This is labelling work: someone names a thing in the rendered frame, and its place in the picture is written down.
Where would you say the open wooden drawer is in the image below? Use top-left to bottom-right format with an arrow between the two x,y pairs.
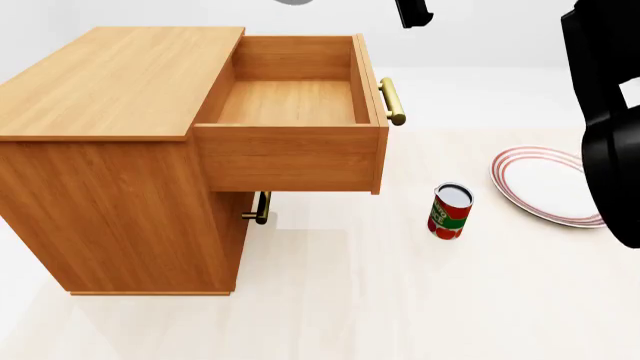
192,33 -> 390,197

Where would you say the dark brass drawer handle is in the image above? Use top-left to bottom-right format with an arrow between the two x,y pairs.
240,190 -> 273,227

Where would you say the tomato sauce can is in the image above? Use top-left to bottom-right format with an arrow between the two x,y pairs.
426,181 -> 475,242

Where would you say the wooden cabinet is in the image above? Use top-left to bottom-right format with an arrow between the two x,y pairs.
0,25 -> 274,297

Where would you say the gold drawer handle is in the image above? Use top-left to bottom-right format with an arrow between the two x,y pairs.
377,76 -> 408,127

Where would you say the white plate with red rings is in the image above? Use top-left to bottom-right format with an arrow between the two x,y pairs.
489,144 -> 609,230

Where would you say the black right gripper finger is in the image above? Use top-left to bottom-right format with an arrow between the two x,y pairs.
394,0 -> 435,30

